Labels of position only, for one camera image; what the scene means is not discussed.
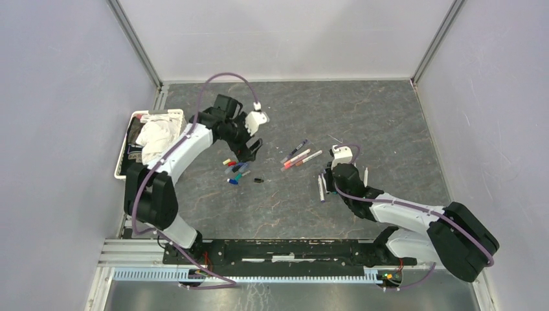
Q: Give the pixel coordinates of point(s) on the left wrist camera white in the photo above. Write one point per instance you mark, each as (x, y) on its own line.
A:
(255, 119)

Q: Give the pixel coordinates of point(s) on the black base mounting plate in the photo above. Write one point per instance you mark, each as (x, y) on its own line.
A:
(295, 258)

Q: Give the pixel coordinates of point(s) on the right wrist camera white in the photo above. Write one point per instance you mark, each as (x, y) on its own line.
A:
(340, 154)

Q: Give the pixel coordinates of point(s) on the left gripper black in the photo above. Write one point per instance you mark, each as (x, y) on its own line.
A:
(241, 149)

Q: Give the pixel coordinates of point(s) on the red cap pink marker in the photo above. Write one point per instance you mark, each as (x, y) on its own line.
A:
(298, 157)

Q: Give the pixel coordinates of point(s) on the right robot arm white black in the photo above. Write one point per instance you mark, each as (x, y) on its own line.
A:
(451, 235)

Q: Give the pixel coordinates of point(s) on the clear blue pen cap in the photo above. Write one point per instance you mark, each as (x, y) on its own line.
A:
(242, 165)

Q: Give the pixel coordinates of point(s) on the white crumpled cloth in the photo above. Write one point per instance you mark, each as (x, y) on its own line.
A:
(156, 137)

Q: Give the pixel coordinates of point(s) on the brown cap white marker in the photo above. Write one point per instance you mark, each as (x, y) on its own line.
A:
(303, 160)

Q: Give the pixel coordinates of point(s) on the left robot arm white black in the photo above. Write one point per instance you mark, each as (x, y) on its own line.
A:
(150, 196)

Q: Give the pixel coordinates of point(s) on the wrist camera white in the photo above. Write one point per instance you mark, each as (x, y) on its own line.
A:
(340, 154)
(255, 119)

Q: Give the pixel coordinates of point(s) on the white plastic basket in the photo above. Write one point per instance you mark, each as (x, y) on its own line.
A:
(130, 151)

